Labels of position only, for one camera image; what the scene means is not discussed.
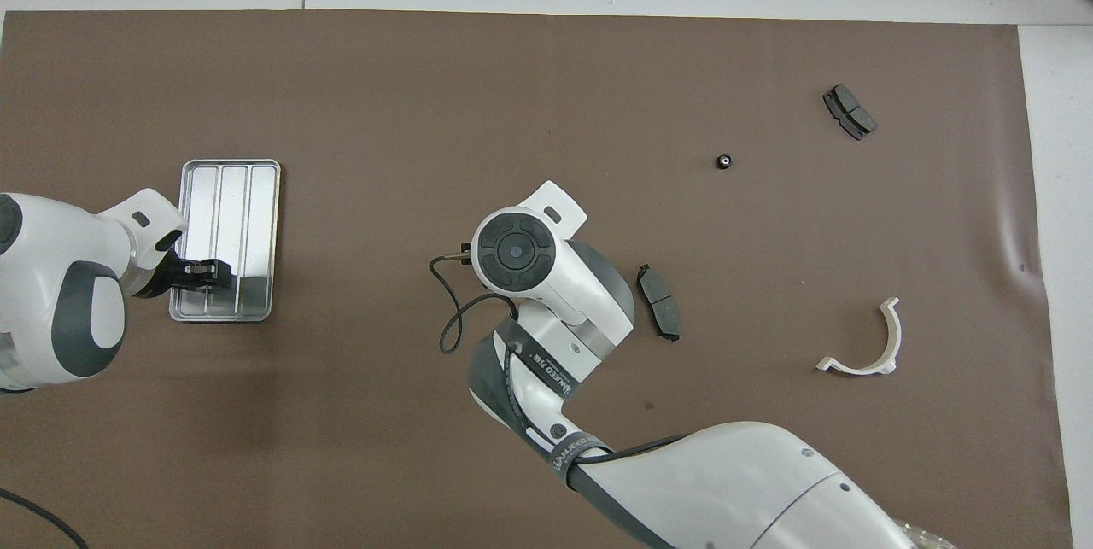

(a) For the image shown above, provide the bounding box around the silver metal tray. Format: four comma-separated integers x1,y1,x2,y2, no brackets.
168,159,282,324

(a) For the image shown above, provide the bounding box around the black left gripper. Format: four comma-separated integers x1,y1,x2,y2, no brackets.
137,252,233,299

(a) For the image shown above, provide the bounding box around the dark grey brake pad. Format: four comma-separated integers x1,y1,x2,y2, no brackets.
822,84,879,142
636,264,682,342

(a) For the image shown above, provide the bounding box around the brown table mat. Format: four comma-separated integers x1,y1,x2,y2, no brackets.
0,9,1075,549

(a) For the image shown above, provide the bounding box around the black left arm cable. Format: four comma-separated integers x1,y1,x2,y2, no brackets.
0,488,89,549

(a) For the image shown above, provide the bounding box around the white curved plastic bracket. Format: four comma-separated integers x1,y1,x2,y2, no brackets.
816,297,903,377

